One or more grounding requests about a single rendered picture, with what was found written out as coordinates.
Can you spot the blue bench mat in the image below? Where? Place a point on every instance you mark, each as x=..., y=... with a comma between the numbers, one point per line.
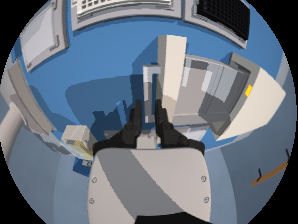
x=97, y=79

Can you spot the blue open-top box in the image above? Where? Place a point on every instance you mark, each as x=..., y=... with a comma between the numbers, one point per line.
x=82, y=166

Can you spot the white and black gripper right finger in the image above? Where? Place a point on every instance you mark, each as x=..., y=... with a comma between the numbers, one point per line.
x=170, y=136

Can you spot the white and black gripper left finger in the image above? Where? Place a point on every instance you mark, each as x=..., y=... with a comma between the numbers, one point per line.
x=126, y=136

